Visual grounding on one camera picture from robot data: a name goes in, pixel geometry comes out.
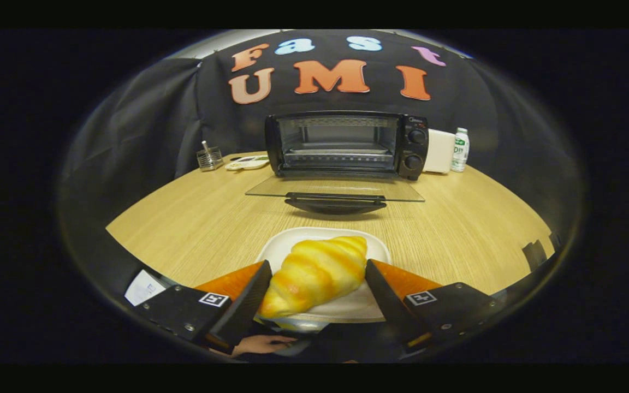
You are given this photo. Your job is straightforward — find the golden croissant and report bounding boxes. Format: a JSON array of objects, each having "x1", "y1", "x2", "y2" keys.
[{"x1": 259, "y1": 236, "x2": 369, "y2": 319}]

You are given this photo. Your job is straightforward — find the white paper sheet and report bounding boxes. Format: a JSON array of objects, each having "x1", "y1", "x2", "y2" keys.
[{"x1": 124, "y1": 269, "x2": 167, "y2": 307}]

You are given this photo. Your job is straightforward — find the white toaster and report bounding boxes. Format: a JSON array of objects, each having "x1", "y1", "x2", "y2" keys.
[{"x1": 423, "y1": 129, "x2": 456, "y2": 174}]

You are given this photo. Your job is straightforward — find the metal wire holder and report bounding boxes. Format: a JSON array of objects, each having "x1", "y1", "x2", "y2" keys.
[{"x1": 196, "y1": 140, "x2": 224, "y2": 172}]

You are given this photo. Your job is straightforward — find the black backdrop cloth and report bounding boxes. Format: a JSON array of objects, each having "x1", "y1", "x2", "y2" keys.
[{"x1": 58, "y1": 30, "x2": 585, "y2": 263}]

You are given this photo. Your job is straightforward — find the black toaster oven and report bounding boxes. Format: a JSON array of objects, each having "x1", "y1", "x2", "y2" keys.
[{"x1": 245, "y1": 111, "x2": 430, "y2": 215}]

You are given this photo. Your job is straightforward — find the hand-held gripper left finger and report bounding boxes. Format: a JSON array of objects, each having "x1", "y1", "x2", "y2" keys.
[{"x1": 134, "y1": 260, "x2": 272, "y2": 354}]

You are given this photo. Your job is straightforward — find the white bottle green label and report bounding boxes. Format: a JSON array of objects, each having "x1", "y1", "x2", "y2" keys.
[{"x1": 451, "y1": 127, "x2": 470, "y2": 173}]

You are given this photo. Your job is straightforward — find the white square plate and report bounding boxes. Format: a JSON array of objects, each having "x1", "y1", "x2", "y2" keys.
[{"x1": 254, "y1": 227, "x2": 393, "y2": 324}]

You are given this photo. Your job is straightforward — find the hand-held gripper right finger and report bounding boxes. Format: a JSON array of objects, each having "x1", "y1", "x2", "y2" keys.
[{"x1": 365, "y1": 259, "x2": 503, "y2": 353}]

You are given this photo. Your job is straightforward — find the dark chair back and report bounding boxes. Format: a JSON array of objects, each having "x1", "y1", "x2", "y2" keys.
[{"x1": 522, "y1": 232, "x2": 562, "y2": 269}]

